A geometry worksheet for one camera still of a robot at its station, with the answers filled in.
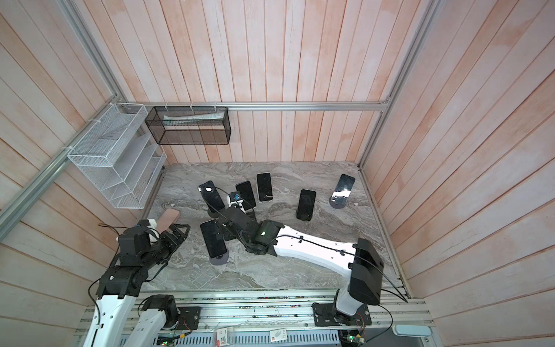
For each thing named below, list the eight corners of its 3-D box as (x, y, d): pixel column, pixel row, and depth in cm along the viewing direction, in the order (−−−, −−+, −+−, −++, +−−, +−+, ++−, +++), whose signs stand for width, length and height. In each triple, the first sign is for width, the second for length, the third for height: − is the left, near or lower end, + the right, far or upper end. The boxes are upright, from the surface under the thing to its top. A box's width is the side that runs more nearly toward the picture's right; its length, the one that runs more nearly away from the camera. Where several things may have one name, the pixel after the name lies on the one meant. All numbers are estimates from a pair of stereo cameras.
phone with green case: (294, 219, 101) (297, 203, 90) (298, 205, 106) (301, 188, 96) (309, 223, 100) (313, 206, 89) (312, 208, 105) (316, 191, 94)
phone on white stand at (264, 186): (260, 203, 107) (258, 187, 98) (258, 189, 113) (256, 173, 103) (272, 201, 108) (272, 185, 98) (270, 188, 113) (270, 172, 104)
